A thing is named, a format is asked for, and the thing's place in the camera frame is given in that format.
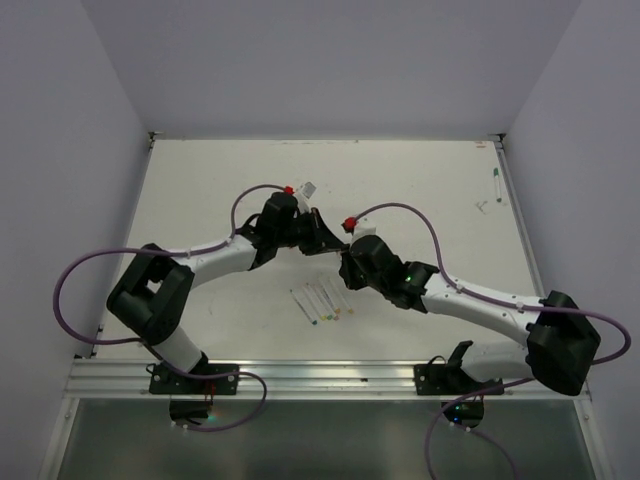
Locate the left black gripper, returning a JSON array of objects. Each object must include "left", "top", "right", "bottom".
[{"left": 274, "top": 204, "right": 342, "bottom": 253}]

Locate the light green cap marker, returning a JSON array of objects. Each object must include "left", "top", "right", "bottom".
[{"left": 305, "top": 283, "right": 334, "bottom": 321}]

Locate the teal green marker pen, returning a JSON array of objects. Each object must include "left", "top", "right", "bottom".
[{"left": 290, "top": 289, "right": 318, "bottom": 325}]

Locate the dark green cap marker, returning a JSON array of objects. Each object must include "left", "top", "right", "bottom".
[{"left": 493, "top": 167, "right": 503, "bottom": 204}]

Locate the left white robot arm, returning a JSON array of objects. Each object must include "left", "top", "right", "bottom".
[{"left": 106, "top": 192, "right": 346, "bottom": 393}]

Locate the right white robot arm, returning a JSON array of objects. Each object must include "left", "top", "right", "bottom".
[{"left": 339, "top": 235, "right": 601, "bottom": 396}]

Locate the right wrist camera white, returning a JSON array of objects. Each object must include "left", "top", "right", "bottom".
[{"left": 350, "top": 216, "right": 376, "bottom": 244}]

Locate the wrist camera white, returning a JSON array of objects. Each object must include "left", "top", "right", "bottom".
[
  {"left": 293, "top": 182, "right": 316, "bottom": 213},
  {"left": 350, "top": 216, "right": 376, "bottom": 244}
]

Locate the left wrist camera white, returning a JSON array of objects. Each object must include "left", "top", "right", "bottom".
[{"left": 293, "top": 182, "right": 316, "bottom": 213}]

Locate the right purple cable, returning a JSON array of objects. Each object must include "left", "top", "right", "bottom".
[{"left": 342, "top": 202, "right": 632, "bottom": 480}]

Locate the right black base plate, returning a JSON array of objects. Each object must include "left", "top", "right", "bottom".
[{"left": 413, "top": 364, "right": 504, "bottom": 396}]

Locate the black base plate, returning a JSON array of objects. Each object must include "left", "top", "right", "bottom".
[
  {"left": 146, "top": 362, "right": 239, "bottom": 396},
  {"left": 413, "top": 364, "right": 504, "bottom": 396}
]

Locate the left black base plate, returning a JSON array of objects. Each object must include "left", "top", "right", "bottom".
[{"left": 146, "top": 362, "right": 239, "bottom": 396}]

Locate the aluminium rail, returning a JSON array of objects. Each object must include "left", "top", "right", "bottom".
[{"left": 62, "top": 355, "right": 591, "bottom": 401}]

